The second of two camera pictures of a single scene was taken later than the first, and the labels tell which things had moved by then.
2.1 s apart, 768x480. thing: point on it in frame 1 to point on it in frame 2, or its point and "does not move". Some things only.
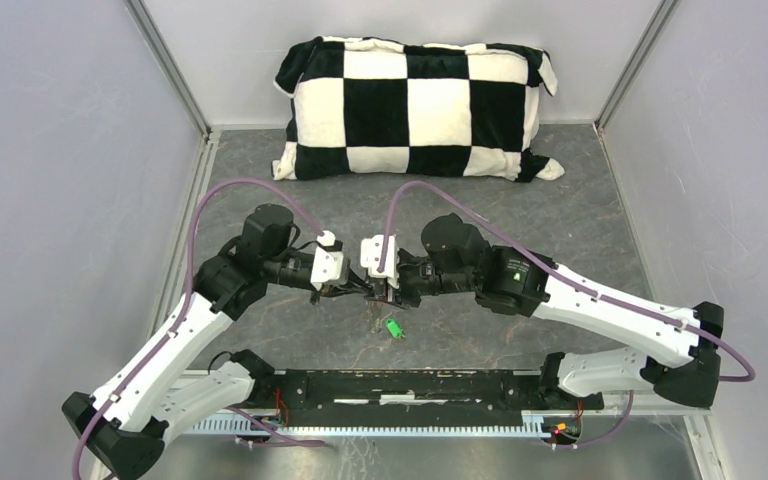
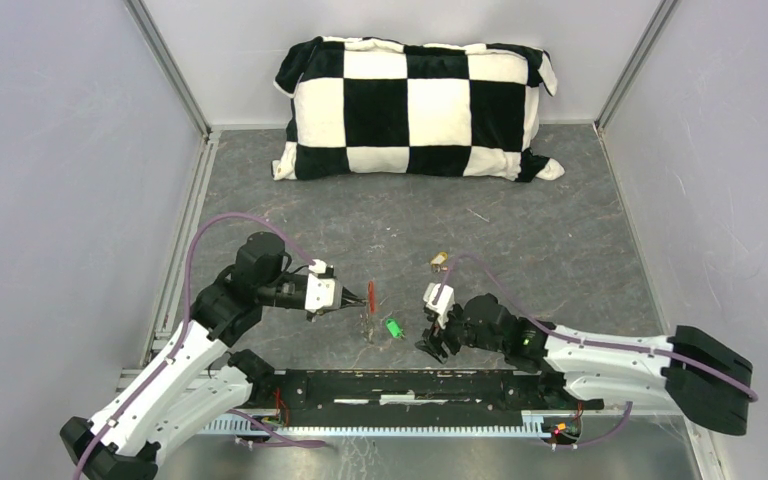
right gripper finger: x=392 y=297 to x=433 y=346
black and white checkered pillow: x=373 y=106 does not move
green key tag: x=394 y=328 does not move
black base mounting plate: x=421 y=397 does not move
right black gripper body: x=419 y=277 to x=457 y=332
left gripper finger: x=349 y=286 to x=350 y=299
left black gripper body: x=288 y=269 to x=284 y=292
